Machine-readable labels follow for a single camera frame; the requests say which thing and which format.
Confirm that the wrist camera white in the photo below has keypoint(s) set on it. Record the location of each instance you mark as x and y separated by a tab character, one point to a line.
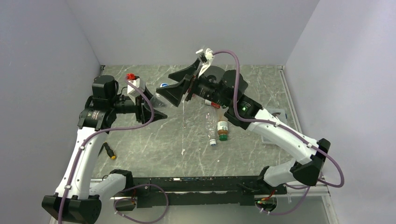
205	56
135	87

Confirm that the clear plastic tray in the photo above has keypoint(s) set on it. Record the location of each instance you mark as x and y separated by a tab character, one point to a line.
281	115

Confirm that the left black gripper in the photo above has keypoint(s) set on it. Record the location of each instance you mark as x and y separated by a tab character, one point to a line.
143	113

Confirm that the blue Pocari Sweat cap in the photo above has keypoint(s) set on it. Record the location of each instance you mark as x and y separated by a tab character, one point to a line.
163	85

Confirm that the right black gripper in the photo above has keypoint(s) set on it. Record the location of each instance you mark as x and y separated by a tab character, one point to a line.
174	93

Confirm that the clear bottle white cap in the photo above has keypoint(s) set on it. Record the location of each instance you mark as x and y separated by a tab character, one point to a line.
210	124

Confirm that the black round disc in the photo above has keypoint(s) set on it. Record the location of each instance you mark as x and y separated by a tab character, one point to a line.
214	74

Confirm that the black yellow screwdriver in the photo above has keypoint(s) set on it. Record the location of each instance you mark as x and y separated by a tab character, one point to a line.
109	151

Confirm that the black base frame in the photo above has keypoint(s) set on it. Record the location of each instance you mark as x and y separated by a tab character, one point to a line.
243	190

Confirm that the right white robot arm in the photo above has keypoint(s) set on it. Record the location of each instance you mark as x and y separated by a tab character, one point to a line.
218	85

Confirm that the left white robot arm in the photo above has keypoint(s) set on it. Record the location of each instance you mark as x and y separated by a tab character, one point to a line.
74	200

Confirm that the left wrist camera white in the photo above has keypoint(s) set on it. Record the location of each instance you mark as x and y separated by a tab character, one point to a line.
135	87

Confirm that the brown bottle green cap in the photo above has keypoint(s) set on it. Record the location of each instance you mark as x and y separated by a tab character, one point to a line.
222	127

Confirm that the clear bottle red label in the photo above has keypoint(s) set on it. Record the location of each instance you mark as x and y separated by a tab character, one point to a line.
212	104

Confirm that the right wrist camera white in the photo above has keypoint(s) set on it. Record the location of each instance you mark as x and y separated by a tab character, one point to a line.
205	56

